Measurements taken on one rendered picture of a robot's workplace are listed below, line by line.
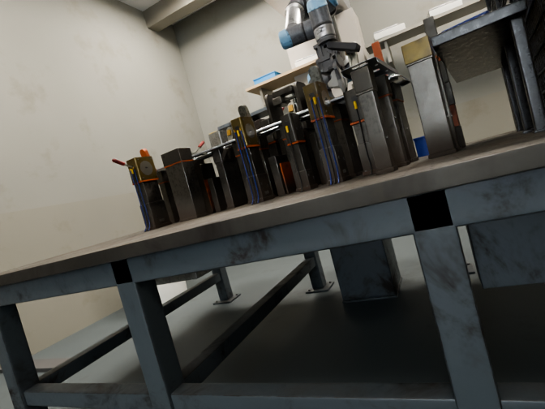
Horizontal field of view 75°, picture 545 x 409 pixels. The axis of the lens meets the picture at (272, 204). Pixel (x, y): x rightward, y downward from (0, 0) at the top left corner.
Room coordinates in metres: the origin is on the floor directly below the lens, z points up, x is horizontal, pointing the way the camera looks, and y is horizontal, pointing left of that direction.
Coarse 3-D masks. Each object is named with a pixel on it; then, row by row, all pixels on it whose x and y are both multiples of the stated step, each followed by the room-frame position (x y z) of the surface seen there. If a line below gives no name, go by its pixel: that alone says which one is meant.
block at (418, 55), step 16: (416, 48) 1.09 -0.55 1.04; (432, 48) 1.12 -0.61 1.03; (416, 64) 1.10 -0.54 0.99; (432, 64) 1.08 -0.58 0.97; (416, 80) 1.11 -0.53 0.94; (432, 80) 1.09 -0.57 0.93; (416, 96) 1.11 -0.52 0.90; (432, 96) 1.09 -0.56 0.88; (432, 112) 1.10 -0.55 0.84; (432, 128) 1.10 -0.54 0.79; (448, 128) 1.08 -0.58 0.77; (432, 144) 1.11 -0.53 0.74; (448, 144) 1.08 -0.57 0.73
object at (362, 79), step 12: (360, 72) 0.96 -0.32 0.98; (372, 72) 0.98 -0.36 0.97; (360, 84) 0.96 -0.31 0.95; (372, 84) 0.95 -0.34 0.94; (360, 96) 0.97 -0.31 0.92; (372, 96) 0.95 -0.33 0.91; (372, 108) 0.96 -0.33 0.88; (372, 120) 0.96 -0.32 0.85; (372, 132) 0.97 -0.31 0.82; (384, 132) 0.96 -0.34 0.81; (372, 144) 0.97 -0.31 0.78; (384, 144) 0.96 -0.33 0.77; (384, 156) 0.96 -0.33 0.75; (384, 168) 0.96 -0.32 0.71; (396, 168) 0.97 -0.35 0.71
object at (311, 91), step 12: (312, 84) 1.20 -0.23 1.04; (324, 84) 1.25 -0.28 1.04; (312, 96) 1.20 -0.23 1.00; (324, 96) 1.22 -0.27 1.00; (312, 108) 1.20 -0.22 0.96; (324, 108) 1.20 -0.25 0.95; (312, 120) 1.22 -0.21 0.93; (324, 120) 1.19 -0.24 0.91; (324, 132) 1.21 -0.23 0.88; (336, 132) 1.25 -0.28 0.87; (324, 144) 1.22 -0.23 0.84; (336, 144) 1.23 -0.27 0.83; (324, 156) 1.22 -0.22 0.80; (336, 156) 1.20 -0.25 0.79; (324, 168) 1.22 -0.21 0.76; (336, 168) 1.20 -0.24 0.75; (336, 180) 1.20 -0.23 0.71
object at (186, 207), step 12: (168, 156) 1.65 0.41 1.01; (180, 156) 1.62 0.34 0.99; (168, 168) 1.67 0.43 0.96; (180, 168) 1.63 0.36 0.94; (192, 168) 1.67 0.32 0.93; (180, 180) 1.64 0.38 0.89; (192, 180) 1.65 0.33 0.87; (180, 192) 1.65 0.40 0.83; (192, 192) 1.63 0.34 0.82; (180, 204) 1.66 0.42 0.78; (192, 204) 1.62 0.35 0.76; (204, 204) 1.68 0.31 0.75; (180, 216) 1.68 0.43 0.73; (192, 216) 1.63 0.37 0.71
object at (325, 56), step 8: (320, 40) 1.33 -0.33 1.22; (328, 40) 1.34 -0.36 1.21; (336, 40) 1.35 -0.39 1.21; (320, 48) 1.35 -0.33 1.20; (320, 56) 1.36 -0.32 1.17; (328, 56) 1.32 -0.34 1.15; (336, 56) 1.31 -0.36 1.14; (320, 64) 1.35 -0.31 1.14; (328, 64) 1.33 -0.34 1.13; (328, 72) 1.38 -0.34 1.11
